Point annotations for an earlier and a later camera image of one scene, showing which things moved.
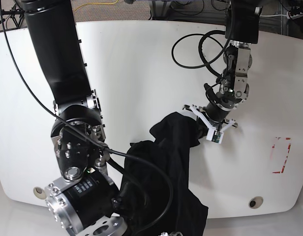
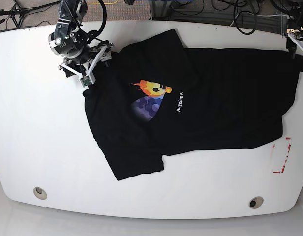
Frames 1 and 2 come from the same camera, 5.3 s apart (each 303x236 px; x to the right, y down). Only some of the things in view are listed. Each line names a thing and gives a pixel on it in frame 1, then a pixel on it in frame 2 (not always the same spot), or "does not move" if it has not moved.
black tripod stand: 16,14 does not move
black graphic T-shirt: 144,195 -> 159,98
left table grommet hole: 39,192 does not move
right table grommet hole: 255,202 does not move
